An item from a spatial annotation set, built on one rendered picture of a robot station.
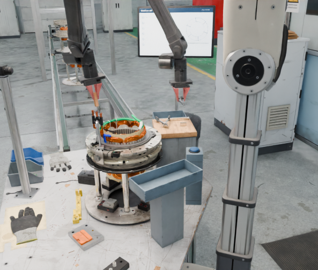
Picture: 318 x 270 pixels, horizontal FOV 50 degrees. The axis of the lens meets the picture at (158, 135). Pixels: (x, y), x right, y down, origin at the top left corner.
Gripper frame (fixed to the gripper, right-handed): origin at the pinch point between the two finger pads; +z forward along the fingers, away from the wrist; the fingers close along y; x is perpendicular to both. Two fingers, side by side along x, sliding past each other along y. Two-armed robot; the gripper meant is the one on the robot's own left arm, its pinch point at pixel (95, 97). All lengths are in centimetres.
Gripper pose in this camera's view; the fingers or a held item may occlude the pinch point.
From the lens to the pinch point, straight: 145.8
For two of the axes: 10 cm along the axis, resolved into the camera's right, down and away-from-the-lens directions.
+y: -9.1, 2.6, -3.3
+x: 4.1, 3.6, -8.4
